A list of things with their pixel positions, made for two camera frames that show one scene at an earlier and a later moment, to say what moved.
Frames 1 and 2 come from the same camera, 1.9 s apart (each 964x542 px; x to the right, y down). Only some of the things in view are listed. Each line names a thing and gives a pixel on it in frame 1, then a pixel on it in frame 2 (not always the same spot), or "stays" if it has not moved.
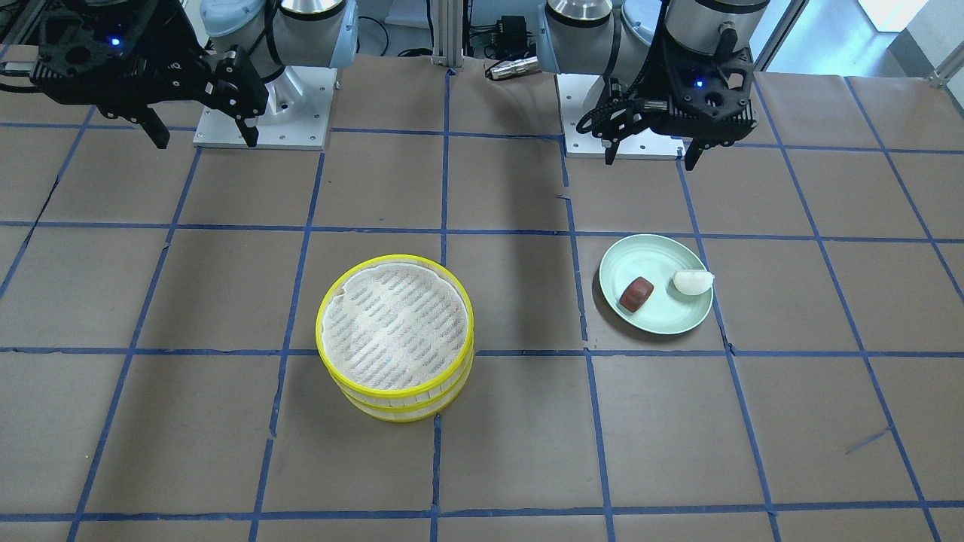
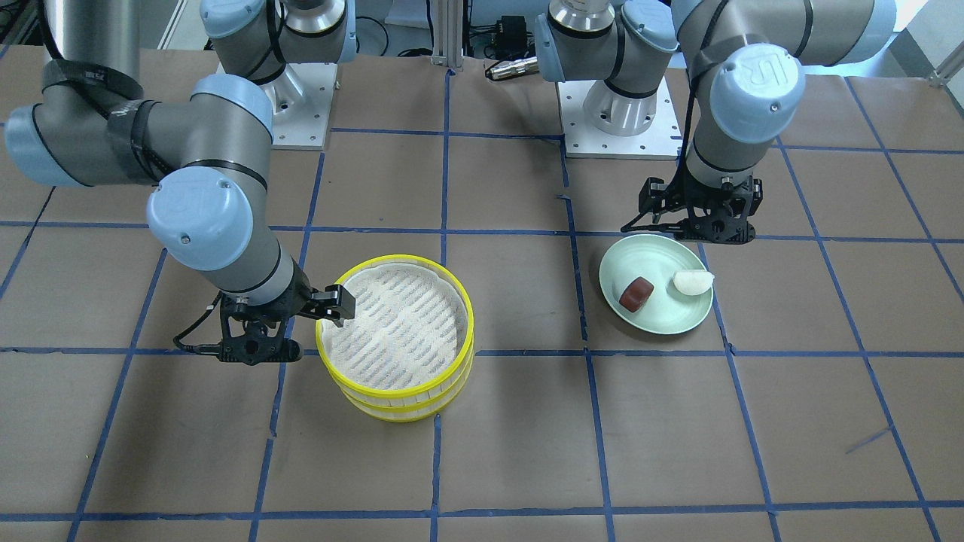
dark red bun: [636, 293] stays
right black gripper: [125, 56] → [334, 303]
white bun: [693, 282] stays
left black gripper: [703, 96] → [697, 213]
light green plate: [668, 309] stays
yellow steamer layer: [395, 326] stays
